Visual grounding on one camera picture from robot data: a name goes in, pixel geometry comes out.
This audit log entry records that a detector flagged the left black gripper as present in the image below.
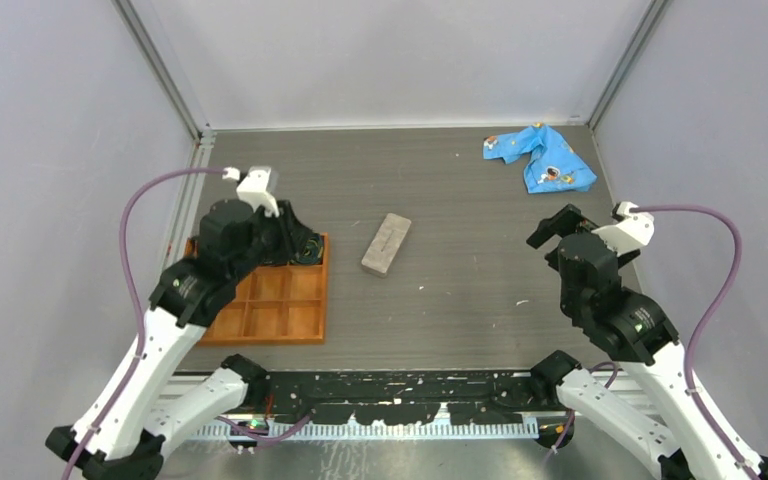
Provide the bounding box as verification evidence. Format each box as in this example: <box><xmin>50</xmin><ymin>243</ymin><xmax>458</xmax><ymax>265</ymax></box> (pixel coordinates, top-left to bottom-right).
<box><xmin>231</xmin><ymin>199</ymin><xmax>313</xmax><ymax>282</ymax></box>

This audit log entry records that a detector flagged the beige glasses case green lining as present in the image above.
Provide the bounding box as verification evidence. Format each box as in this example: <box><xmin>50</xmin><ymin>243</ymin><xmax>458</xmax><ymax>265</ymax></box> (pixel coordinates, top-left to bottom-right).
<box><xmin>361</xmin><ymin>213</ymin><xmax>412</xmax><ymax>277</ymax></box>

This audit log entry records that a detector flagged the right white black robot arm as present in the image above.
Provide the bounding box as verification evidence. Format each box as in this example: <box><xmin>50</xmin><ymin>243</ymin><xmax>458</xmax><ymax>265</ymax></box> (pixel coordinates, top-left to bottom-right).
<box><xmin>528</xmin><ymin>202</ymin><xmax>768</xmax><ymax>479</ymax></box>

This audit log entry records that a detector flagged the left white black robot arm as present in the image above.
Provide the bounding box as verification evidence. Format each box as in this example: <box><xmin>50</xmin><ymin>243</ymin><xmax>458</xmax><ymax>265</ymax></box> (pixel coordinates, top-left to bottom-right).
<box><xmin>45</xmin><ymin>200</ymin><xmax>314</xmax><ymax>479</ymax></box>

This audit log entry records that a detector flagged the green yellow patterned rolled item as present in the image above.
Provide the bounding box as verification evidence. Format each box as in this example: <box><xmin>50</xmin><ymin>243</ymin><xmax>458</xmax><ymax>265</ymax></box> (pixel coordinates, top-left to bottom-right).
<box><xmin>293</xmin><ymin>233</ymin><xmax>325</xmax><ymax>266</ymax></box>

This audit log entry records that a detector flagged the blue patterned cloth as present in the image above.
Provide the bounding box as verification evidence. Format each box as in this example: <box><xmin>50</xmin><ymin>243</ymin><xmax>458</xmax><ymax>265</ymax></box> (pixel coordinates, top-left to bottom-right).
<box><xmin>482</xmin><ymin>123</ymin><xmax>598</xmax><ymax>194</ymax></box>

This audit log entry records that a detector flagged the orange compartment tray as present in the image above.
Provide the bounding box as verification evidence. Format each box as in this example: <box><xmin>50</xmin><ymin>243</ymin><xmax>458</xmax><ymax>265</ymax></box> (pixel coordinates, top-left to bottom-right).
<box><xmin>198</xmin><ymin>233</ymin><xmax>330</xmax><ymax>347</ymax></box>

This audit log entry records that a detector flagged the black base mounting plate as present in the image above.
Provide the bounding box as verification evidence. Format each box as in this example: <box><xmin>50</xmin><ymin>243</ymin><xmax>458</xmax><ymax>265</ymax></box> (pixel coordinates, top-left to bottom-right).
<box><xmin>231</xmin><ymin>369</ymin><xmax>565</xmax><ymax>426</ymax></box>

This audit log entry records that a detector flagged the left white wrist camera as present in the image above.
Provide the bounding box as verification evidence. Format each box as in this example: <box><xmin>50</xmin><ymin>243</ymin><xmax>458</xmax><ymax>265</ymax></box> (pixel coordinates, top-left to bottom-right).
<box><xmin>222</xmin><ymin>166</ymin><xmax>280</xmax><ymax>218</ymax></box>

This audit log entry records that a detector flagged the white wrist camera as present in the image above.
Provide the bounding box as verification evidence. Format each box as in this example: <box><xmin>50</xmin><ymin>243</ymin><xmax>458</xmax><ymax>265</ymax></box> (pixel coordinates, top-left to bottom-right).
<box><xmin>222</xmin><ymin>166</ymin><xmax>280</xmax><ymax>218</ymax></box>
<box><xmin>592</xmin><ymin>201</ymin><xmax>654</xmax><ymax>256</ymax></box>

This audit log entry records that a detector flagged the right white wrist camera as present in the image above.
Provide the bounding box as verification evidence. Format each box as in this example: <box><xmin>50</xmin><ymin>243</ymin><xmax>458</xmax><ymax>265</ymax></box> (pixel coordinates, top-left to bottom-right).
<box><xmin>592</xmin><ymin>201</ymin><xmax>654</xmax><ymax>256</ymax></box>

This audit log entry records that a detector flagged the perforated metal cable rail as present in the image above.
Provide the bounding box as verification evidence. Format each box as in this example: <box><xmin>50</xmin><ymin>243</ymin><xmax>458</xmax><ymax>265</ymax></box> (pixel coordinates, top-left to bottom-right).
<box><xmin>185</xmin><ymin>417</ymin><xmax>540</xmax><ymax>441</ymax></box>

